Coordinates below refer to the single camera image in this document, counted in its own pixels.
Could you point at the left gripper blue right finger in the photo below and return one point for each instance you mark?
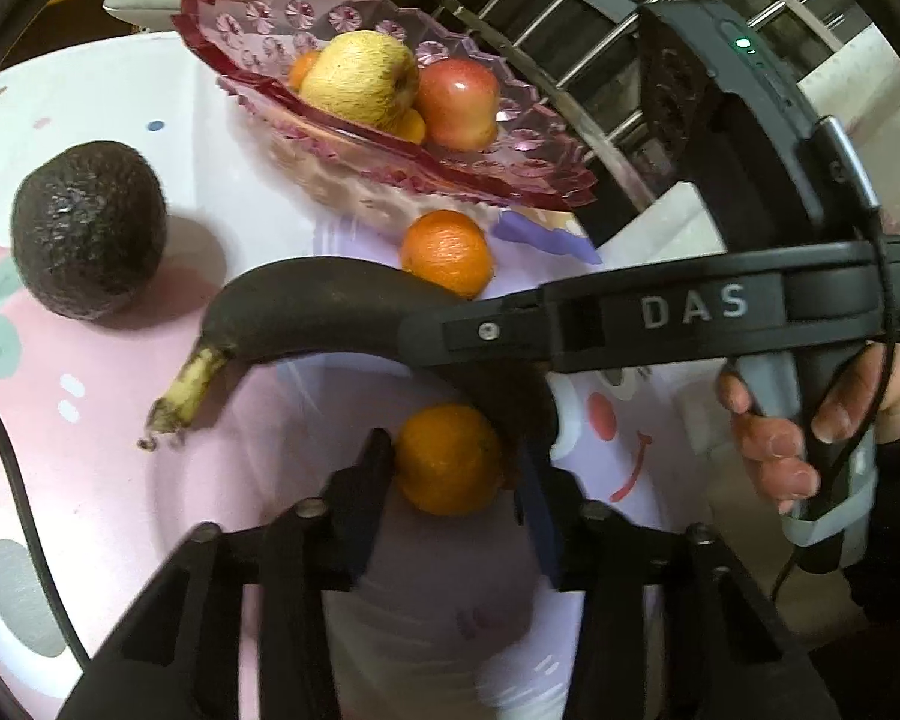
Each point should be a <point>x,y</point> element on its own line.
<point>545,495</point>

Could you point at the white floral curtain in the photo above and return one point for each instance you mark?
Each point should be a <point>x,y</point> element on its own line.
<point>860,85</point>

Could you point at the yellow pear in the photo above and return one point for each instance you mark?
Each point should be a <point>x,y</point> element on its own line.
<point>365,77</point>

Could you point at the blackened banana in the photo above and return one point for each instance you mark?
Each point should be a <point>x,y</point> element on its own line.
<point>304,307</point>

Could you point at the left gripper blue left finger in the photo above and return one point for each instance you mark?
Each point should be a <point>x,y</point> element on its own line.
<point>357,498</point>

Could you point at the pink glass fruit bowl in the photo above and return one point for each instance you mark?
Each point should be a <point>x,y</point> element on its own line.
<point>250,45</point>

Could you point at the orange tangerine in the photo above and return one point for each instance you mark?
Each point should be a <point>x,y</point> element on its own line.
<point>449,461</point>
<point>410,128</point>
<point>301,68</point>
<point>449,249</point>

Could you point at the red apple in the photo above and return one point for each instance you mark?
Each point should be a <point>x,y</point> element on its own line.
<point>458,100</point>

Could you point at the metal window bars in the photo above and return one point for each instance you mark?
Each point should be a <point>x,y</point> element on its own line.
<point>609,69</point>

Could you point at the person's right hand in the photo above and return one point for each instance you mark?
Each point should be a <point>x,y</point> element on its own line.
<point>774,449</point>

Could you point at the dark avocado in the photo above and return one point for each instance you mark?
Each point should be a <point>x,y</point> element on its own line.
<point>89,229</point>

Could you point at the orange tangerine behind apple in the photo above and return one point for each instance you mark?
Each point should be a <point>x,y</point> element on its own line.
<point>449,249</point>

